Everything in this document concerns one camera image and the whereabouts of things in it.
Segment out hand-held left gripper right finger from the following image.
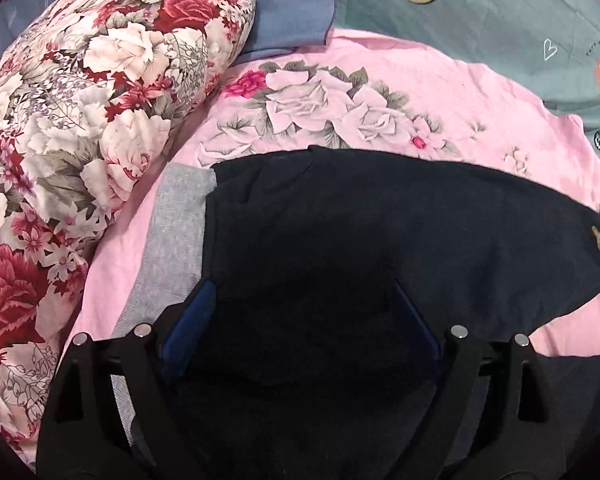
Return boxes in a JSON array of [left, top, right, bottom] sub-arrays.
[[392, 279, 568, 480]]

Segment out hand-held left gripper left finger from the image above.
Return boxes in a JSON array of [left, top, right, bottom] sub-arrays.
[[35, 280, 218, 480]]

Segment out black pants with grey waistband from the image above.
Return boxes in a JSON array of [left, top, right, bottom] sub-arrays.
[[112, 145, 600, 480]]

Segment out pink floral bed sheet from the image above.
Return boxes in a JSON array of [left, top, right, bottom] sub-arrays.
[[62, 27, 600, 361]]

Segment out red and white floral pillow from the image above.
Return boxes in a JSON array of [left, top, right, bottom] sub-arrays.
[[0, 0, 258, 471]]

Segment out teal heart print blanket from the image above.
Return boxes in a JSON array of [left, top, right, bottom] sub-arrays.
[[330, 0, 600, 171]]

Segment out blue pillow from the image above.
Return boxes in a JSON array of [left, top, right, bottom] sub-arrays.
[[0, 0, 336, 66]]

